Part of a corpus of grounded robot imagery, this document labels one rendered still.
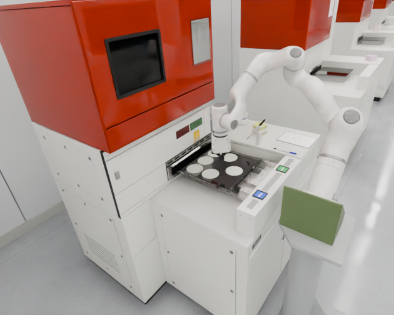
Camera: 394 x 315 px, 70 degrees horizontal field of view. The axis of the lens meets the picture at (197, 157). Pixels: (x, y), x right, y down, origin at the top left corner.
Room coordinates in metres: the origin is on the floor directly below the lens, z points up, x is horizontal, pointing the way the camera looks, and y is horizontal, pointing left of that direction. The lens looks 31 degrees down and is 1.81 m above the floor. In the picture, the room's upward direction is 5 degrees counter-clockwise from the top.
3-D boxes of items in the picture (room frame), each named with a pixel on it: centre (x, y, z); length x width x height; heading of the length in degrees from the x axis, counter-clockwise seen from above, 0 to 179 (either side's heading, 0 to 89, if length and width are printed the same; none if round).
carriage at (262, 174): (1.26, -0.35, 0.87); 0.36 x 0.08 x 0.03; 140
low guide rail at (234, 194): (1.29, -0.10, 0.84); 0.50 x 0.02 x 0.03; 50
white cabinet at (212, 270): (1.42, -0.27, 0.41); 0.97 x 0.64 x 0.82; 140
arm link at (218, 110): (1.33, -0.14, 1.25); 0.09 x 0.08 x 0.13; 32
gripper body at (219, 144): (1.34, -0.13, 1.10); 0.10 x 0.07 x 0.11; 91
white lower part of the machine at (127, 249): (1.64, 0.42, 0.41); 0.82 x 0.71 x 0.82; 140
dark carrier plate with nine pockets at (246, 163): (1.42, -0.13, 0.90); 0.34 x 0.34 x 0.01; 50
